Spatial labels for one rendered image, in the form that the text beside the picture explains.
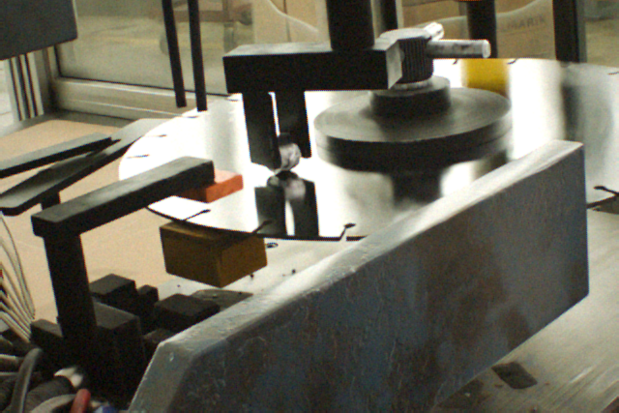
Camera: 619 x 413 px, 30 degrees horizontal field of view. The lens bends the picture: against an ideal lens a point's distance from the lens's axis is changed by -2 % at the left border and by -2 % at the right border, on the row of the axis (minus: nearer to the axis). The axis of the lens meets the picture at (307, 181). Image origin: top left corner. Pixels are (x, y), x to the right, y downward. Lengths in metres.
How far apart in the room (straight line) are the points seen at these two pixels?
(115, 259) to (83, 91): 0.62
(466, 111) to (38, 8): 0.27
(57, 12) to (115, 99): 0.89
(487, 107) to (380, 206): 0.13
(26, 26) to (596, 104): 0.34
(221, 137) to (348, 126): 0.09
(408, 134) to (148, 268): 0.48
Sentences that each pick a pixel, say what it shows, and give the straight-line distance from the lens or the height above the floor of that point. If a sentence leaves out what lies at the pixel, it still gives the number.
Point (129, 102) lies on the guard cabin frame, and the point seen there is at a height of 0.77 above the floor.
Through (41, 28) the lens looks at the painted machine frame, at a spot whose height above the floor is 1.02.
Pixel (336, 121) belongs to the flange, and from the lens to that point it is 0.65.
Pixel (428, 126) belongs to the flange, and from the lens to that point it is 0.62.
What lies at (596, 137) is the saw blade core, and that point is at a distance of 0.62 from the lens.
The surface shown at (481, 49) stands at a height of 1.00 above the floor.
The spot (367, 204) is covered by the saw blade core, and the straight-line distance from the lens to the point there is 0.55.
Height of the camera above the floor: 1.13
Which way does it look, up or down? 18 degrees down
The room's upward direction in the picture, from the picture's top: 7 degrees counter-clockwise
